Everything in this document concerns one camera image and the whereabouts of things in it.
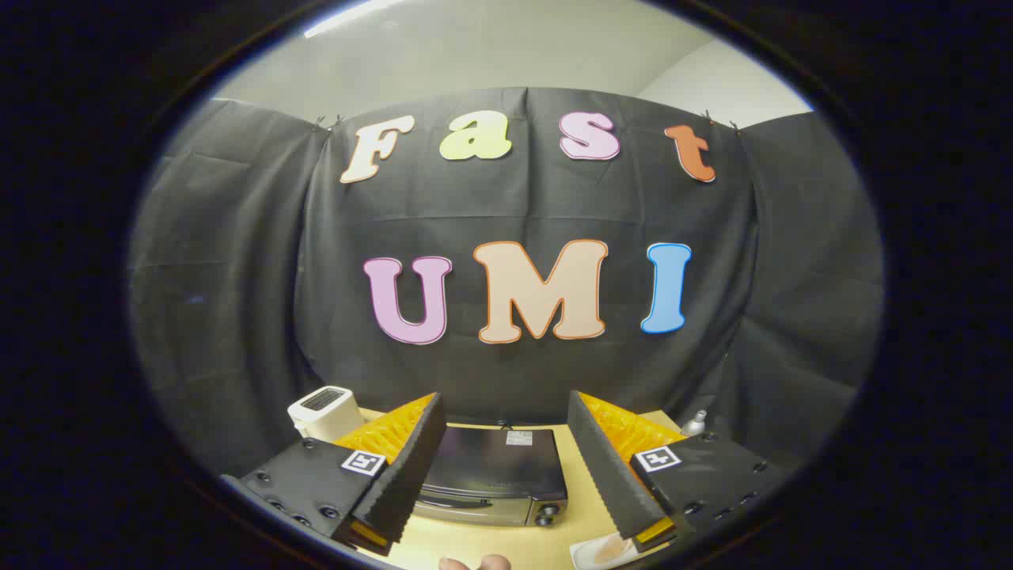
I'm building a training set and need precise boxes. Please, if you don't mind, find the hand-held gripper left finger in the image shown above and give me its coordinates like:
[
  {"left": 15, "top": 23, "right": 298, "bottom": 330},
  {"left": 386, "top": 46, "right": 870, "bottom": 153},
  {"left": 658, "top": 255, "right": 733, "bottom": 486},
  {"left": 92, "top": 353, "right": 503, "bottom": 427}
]
[{"left": 220, "top": 392, "right": 446, "bottom": 555}]

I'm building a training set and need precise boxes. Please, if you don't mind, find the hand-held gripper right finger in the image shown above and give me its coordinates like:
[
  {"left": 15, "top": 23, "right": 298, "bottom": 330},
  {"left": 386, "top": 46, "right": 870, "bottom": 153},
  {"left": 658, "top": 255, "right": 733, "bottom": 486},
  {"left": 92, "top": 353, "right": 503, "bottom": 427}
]
[{"left": 567, "top": 390, "right": 792, "bottom": 547}]

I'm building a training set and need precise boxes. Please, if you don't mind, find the black toaster oven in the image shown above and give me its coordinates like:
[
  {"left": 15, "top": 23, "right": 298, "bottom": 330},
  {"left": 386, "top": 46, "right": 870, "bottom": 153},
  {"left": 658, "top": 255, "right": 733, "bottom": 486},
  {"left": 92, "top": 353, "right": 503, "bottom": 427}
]
[{"left": 412, "top": 424, "right": 569, "bottom": 528}]

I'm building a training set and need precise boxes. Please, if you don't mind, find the white pop-up toaster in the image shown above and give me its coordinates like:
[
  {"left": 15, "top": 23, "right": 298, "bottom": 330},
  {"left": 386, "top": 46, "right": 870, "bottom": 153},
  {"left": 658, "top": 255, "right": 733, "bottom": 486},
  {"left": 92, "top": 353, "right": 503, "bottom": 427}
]
[{"left": 287, "top": 386, "right": 365, "bottom": 443}]

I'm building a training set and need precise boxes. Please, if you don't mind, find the white square plate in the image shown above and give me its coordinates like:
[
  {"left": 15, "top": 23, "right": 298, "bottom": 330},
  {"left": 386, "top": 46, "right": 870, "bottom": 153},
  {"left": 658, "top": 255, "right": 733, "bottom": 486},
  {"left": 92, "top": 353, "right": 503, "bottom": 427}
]
[{"left": 570, "top": 532, "right": 673, "bottom": 570}]

